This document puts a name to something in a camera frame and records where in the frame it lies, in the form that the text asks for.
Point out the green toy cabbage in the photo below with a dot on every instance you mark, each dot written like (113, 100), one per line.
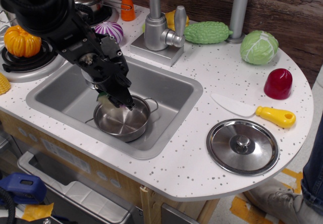
(259, 47)

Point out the green toy bitter gourd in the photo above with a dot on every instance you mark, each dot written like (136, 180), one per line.
(208, 32)

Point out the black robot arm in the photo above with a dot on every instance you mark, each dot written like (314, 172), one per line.
(62, 26)

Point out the silver toy faucet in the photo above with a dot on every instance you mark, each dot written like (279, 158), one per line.
(158, 42)

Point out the blue jeans leg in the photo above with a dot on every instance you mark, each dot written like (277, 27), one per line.
(311, 183)

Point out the purple white toy onion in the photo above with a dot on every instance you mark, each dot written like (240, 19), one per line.
(110, 28)

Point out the white yellow toy knife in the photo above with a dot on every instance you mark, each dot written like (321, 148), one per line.
(280, 117)

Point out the steel pot lid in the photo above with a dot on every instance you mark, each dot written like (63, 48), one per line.
(243, 147)

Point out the yellow toy behind faucet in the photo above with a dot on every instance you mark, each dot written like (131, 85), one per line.
(170, 17)

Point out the red toy pepper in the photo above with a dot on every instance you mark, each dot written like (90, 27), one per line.
(278, 84)

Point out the black front stove burner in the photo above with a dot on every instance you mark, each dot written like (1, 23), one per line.
(21, 69)

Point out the orange toy pumpkin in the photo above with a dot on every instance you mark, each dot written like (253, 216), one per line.
(20, 43)

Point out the grey right support pole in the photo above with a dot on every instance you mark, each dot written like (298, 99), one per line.
(237, 21)

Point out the blue clamp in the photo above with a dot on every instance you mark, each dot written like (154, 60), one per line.
(24, 188)

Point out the silver oven door handle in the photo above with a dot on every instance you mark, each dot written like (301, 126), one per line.
(75, 197)

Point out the yellow toy corn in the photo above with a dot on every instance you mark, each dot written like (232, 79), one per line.
(4, 84)

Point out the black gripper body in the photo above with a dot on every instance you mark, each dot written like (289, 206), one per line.
(109, 76)

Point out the grey sneaker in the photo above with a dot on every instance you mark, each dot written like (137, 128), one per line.
(281, 202)

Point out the grey toy sink basin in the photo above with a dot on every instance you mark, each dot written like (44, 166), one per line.
(67, 97)

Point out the orange toy carrot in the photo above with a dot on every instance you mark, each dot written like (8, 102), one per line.
(127, 10)

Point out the small steel pan in sink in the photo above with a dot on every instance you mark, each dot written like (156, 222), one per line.
(122, 123)

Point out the purple toy eggplant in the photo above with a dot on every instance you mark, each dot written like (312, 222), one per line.
(107, 100)

